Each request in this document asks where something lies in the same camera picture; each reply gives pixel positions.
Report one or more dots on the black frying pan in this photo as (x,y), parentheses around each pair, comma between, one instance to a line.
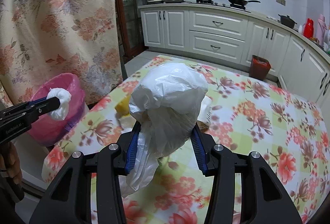
(242,2)

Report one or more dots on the dark red floor bin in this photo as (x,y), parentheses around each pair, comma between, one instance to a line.
(259,68)

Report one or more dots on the white plastic bag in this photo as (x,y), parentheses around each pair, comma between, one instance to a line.
(166,103)

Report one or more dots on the black casserole pot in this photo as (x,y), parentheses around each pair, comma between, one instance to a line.
(287,21)

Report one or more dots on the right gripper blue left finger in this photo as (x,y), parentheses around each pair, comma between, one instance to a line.
(131,152)

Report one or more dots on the white lower kitchen cabinets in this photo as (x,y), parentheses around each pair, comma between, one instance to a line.
(232,37)

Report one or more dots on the crumpled printed paper cup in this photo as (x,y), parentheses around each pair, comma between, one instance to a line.
(205,111)

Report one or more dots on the white tissue wad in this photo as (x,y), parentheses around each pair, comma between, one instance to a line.
(64,98)

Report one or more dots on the left hand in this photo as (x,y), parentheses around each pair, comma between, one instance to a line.
(13,170)

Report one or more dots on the yellow sponge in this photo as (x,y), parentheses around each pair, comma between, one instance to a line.
(122,108)

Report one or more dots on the floral tablecloth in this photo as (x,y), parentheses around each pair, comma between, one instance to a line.
(246,115)

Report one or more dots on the floral curtain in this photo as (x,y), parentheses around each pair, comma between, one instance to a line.
(41,39)

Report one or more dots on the gas stove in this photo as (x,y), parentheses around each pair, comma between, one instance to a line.
(224,5)

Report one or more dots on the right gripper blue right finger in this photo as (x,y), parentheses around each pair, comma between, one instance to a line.
(198,149)

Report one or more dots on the pink thermos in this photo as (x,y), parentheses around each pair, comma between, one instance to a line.
(321,27)

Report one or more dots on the red thermos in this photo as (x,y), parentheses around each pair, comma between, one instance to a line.
(308,30)

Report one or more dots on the pink trash bin with liner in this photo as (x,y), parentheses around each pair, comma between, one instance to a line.
(53,126)

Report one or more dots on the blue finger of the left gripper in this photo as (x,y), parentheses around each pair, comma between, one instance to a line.
(38,103)
(34,113)

